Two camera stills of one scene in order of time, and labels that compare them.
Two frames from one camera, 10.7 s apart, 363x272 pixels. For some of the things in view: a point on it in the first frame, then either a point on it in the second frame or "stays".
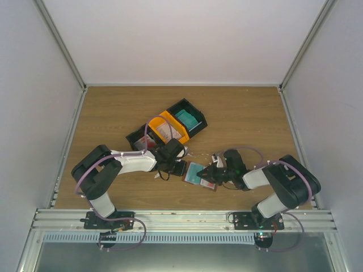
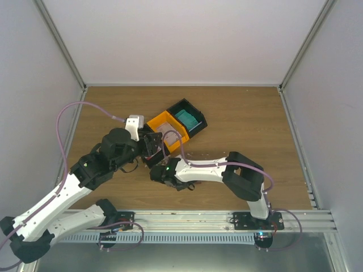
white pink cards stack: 168,132 stays
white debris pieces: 184,152 → 133,123
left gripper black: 180,173 → 149,147
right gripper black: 210,171 → 182,187
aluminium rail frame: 72,221 stays
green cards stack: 188,120 stays
